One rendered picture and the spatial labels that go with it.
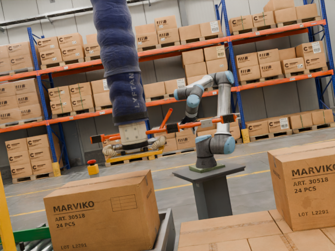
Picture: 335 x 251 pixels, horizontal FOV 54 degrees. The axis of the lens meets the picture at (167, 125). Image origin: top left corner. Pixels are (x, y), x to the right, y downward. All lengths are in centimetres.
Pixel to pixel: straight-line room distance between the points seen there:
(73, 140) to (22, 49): 312
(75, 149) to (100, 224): 893
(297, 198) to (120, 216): 101
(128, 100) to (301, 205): 116
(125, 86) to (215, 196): 138
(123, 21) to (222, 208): 178
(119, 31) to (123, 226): 115
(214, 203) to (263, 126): 686
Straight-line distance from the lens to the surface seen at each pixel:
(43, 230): 267
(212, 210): 292
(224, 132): 279
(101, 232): 206
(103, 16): 206
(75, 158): 1094
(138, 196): 194
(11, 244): 201
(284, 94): 1117
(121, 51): 200
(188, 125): 203
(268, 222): 219
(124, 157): 196
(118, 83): 199
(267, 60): 973
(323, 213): 205
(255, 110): 1087
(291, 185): 195
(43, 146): 988
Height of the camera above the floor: 135
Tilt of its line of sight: 3 degrees down
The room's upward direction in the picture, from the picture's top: 10 degrees counter-clockwise
